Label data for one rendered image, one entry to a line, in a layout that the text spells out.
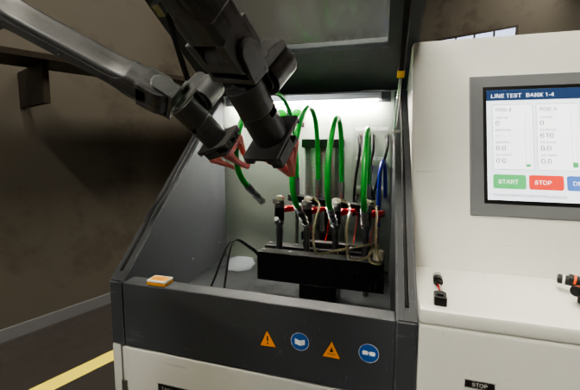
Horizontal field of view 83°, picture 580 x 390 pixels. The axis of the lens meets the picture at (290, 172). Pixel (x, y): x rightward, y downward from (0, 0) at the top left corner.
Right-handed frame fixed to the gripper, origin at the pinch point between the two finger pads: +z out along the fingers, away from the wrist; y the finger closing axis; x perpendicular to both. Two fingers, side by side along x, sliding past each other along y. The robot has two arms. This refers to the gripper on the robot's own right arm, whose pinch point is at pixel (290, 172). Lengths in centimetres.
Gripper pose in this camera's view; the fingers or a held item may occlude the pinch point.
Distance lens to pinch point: 60.4
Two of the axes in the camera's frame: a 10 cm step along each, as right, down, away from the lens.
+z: 3.5, 6.6, 6.7
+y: 3.5, -7.5, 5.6
